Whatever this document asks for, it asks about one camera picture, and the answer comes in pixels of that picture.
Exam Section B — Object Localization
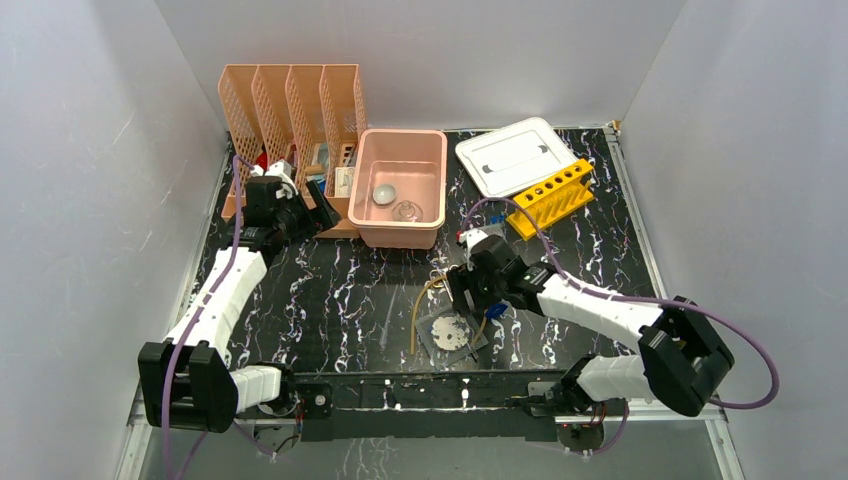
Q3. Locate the blue base graduated cylinder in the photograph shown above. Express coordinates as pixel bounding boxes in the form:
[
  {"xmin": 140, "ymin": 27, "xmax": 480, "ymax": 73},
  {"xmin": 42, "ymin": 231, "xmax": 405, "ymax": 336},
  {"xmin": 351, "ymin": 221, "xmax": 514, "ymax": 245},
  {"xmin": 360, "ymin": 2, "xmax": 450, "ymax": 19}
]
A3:
[{"xmin": 484, "ymin": 303, "xmax": 508, "ymax": 321}]

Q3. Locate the clear glass flask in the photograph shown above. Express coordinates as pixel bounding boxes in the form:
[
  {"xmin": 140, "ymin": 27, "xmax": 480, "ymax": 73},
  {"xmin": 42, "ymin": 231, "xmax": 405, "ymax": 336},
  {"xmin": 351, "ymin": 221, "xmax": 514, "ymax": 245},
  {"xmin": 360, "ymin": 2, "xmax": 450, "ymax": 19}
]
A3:
[{"xmin": 391, "ymin": 200, "xmax": 424, "ymax": 223}]

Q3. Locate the white evaporating dish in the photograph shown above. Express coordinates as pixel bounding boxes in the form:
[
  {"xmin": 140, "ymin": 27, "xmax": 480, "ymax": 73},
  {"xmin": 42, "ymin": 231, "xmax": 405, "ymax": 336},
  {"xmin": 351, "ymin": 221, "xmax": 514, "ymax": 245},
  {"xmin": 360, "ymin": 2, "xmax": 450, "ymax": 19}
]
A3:
[{"xmin": 371, "ymin": 183, "xmax": 397, "ymax": 206}]

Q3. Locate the yellow rubber tube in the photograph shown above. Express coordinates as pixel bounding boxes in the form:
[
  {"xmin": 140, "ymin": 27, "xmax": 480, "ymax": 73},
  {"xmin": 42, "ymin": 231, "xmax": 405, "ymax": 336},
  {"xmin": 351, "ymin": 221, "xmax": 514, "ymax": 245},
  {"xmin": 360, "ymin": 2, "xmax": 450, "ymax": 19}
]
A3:
[{"xmin": 409, "ymin": 273, "xmax": 452, "ymax": 356}]

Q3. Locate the white container lid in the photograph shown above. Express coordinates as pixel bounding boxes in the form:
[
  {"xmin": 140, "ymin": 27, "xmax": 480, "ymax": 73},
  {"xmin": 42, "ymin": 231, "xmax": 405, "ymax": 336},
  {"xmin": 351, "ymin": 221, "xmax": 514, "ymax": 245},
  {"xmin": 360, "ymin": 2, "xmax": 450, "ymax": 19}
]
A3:
[{"xmin": 455, "ymin": 117, "xmax": 578, "ymax": 198}]

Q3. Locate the pink plastic bin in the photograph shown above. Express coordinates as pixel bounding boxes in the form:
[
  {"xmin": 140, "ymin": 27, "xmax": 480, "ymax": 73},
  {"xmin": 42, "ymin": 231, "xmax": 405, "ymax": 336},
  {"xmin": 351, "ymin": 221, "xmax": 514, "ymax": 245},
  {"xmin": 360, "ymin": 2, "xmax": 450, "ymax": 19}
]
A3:
[{"xmin": 348, "ymin": 129, "xmax": 448, "ymax": 250}]

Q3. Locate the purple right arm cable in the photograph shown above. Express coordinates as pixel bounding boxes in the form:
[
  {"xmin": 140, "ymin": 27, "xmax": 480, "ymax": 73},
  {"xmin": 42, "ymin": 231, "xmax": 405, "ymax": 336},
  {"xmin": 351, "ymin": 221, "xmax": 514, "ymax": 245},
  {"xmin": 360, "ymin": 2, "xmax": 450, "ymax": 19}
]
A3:
[{"xmin": 460, "ymin": 197, "xmax": 781, "ymax": 458}]

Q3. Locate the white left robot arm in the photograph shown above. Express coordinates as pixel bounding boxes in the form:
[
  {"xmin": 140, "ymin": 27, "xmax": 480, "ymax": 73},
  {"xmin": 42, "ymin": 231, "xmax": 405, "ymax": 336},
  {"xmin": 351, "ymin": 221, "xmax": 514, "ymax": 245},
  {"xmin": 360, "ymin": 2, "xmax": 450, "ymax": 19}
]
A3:
[{"xmin": 138, "ymin": 163, "xmax": 340, "ymax": 433}]

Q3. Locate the yellow test tube rack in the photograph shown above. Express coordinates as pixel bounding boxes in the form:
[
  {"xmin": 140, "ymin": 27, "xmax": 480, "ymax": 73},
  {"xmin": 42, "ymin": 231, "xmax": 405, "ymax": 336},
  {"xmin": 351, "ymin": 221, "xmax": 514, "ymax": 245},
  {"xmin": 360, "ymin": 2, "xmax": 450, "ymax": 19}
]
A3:
[{"xmin": 512, "ymin": 159, "xmax": 594, "ymax": 230}]

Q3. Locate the clear plastic pipette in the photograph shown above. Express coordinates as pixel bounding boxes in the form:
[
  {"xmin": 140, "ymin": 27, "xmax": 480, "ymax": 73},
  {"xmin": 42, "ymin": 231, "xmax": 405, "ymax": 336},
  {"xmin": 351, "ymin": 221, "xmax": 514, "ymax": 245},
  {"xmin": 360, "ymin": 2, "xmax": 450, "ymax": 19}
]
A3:
[{"xmin": 379, "ymin": 285, "xmax": 399, "ymax": 351}]

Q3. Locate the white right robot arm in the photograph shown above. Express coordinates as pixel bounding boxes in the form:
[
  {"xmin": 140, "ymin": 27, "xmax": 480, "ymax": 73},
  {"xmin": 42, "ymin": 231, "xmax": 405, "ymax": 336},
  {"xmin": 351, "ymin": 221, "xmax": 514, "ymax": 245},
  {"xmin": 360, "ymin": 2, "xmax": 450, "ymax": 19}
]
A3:
[{"xmin": 447, "ymin": 229, "xmax": 735, "ymax": 417}]

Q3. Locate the pink desk organizer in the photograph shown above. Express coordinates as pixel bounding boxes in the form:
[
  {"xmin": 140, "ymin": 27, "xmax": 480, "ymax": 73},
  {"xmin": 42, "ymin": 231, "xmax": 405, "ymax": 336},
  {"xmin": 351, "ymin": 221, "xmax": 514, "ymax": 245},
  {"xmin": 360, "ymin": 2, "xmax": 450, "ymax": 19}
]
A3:
[{"xmin": 218, "ymin": 64, "xmax": 367, "ymax": 216}]

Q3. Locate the clear plastic tube rack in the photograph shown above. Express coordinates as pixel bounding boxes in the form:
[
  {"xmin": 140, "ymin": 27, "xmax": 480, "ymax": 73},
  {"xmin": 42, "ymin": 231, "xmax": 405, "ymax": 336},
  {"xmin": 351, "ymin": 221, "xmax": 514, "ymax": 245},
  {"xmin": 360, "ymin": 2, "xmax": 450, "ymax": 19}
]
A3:
[{"xmin": 480, "ymin": 222, "xmax": 514, "ymax": 240}]

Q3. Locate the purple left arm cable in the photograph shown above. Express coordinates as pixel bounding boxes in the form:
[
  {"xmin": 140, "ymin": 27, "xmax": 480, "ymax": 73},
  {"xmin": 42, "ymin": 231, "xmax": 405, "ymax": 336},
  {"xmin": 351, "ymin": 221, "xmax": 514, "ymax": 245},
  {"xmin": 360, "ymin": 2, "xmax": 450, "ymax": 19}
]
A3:
[{"xmin": 162, "ymin": 153, "xmax": 293, "ymax": 480}]

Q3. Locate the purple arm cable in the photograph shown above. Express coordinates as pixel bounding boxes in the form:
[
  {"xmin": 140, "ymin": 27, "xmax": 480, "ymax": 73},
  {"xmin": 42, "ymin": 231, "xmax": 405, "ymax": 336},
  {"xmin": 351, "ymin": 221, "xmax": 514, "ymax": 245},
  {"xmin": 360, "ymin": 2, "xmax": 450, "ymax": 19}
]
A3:
[
  {"xmin": 460, "ymin": 197, "xmax": 781, "ymax": 458},
  {"xmin": 162, "ymin": 153, "xmax": 293, "ymax": 480}
]

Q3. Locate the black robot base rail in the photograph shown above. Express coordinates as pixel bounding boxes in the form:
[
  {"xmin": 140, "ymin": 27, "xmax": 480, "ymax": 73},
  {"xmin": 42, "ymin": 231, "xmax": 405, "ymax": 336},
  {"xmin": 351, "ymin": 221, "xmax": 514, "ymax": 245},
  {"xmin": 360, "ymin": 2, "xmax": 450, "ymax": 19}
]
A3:
[{"xmin": 231, "ymin": 370, "xmax": 631, "ymax": 444}]

